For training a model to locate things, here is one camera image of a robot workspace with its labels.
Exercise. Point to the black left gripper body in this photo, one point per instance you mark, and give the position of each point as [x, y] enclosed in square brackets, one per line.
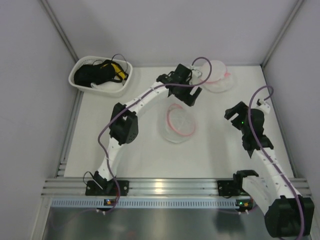
[186, 93]

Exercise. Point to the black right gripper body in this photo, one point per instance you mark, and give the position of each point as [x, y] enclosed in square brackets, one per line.
[238, 111]

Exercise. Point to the white mesh laundry bag front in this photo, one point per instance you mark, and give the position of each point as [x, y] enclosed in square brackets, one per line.
[176, 124]

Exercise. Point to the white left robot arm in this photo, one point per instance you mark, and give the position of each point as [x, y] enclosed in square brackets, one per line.
[123, 127]

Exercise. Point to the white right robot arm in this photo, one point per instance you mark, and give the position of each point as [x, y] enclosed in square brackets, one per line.
[286, 212]

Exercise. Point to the white plastic laundry basket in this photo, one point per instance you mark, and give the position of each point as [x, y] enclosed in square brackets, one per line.
[108, 89]

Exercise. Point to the yellow black garment in basket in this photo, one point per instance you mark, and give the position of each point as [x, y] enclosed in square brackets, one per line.
[114, 71]

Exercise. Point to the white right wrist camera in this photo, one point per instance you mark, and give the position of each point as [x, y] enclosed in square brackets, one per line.
[263, 106]

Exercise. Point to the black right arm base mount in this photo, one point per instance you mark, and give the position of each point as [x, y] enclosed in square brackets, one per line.
[228, 189]

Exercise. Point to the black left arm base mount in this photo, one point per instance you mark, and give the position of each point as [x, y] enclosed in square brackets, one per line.
[99, 186]

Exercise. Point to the aluminium corner post right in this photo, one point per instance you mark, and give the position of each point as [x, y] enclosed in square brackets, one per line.
[298, 4]

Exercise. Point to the aluminium corner post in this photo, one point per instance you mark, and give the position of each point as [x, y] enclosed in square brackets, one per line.
[58, 27]
[298, 4]

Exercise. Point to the aluminium corner post left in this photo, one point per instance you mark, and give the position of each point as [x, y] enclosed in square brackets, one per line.
[58, 27]

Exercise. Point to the grey slotted cable duct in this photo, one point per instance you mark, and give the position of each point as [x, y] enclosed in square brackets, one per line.
[145, 203]

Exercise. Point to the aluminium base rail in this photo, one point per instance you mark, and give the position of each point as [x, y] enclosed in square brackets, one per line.
[169, 188]

